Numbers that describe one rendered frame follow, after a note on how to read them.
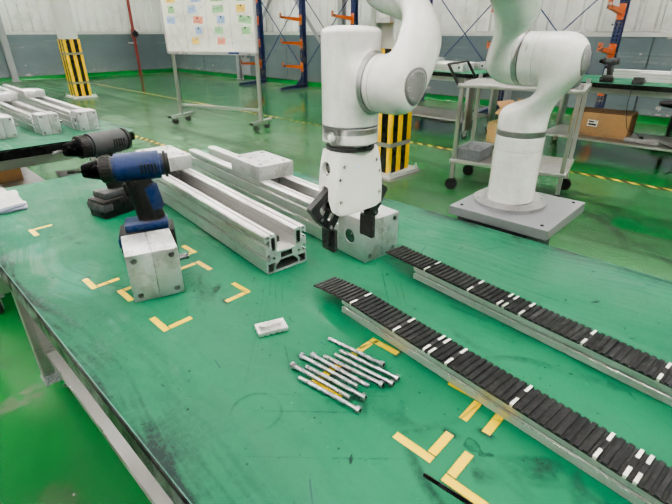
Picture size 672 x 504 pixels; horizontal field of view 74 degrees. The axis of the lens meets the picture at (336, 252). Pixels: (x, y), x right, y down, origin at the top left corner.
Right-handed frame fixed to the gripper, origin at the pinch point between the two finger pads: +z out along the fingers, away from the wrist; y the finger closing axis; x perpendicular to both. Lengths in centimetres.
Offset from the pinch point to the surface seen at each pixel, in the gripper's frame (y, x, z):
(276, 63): 674, 1029, 47
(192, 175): 3, 70, 6
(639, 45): 754, 205, -10
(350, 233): 14.2, 15.1, 8.7
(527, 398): -0.7, -34.3, 10.6
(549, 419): -1.9, -37.8, 10.6
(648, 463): 0.1, -47.6, 10.6
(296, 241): 2.8, 19.3, 8.6
